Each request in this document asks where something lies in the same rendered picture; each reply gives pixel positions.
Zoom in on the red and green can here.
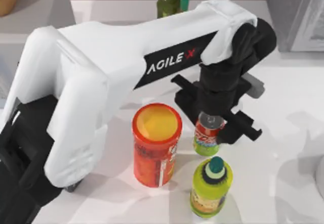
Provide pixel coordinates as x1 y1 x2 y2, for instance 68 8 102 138
193 112 226 157

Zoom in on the pale grey rounded box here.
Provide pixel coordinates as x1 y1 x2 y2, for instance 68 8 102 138
246 72 266 100

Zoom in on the orange canister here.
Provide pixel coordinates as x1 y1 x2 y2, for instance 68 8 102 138
132 103 183 187

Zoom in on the yellow-green bottle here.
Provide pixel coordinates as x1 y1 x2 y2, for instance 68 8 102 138
189 156 233 213

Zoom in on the dark green bottle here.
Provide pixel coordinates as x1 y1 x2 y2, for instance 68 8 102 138
156 0 181 19

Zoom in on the grey cabinet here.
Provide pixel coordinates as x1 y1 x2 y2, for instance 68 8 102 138
262 0 324 53

